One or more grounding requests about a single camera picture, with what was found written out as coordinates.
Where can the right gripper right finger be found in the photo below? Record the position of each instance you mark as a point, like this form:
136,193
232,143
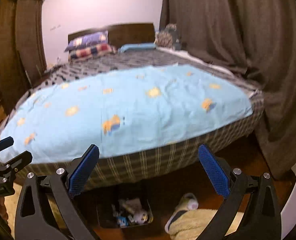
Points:
215,173

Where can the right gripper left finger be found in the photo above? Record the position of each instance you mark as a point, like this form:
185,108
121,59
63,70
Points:
81,169

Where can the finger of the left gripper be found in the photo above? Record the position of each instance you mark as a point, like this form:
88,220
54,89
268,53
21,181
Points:
6,143

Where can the plaid mattress side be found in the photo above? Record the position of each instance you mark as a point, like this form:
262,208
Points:
124,160

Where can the white slipper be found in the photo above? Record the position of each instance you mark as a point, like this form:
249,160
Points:
188,202

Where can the light blue cartoon blanket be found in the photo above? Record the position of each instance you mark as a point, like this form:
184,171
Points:
123,111

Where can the brown wooden wardrobe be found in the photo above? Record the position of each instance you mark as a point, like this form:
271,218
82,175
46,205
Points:
22,57

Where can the grey black patterned bedspread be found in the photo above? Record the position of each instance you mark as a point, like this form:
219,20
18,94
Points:
140,58

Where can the red blue plaid pillow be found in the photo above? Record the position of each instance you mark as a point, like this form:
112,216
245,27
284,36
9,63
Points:
94,51

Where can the teal flat pillow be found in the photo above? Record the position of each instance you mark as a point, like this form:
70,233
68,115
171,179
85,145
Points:
137,46

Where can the purple cartoon pillow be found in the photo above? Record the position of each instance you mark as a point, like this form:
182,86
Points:
88,41

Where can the brown patterned cushion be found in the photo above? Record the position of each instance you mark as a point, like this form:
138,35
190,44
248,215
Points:
168,37

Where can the dark wooden headboard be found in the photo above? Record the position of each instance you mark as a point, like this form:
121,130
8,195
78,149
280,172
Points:
122,34

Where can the dark brown curtain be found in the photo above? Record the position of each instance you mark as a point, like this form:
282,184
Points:
257,40

